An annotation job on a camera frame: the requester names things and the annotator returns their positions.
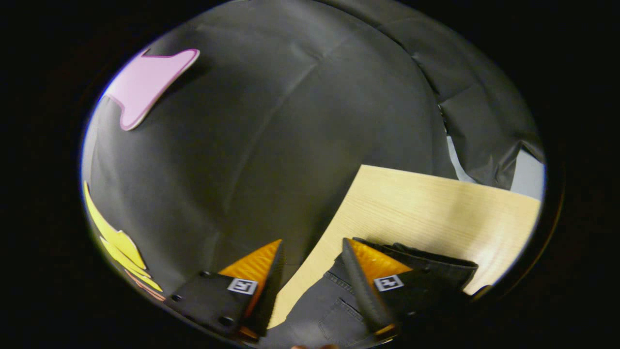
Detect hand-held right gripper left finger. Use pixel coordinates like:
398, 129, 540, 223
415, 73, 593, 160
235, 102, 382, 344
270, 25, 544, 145
164, 238, 287, 341

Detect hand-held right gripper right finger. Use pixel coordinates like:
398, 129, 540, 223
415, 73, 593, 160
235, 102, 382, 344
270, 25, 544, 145
341, 238, 471, 336

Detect black jeans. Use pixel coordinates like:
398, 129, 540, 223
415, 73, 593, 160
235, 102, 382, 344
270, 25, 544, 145
258, 237, 480, 349

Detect black backdrop cloth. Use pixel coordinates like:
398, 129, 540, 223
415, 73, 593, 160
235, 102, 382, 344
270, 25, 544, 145
80, 0, 545, 311

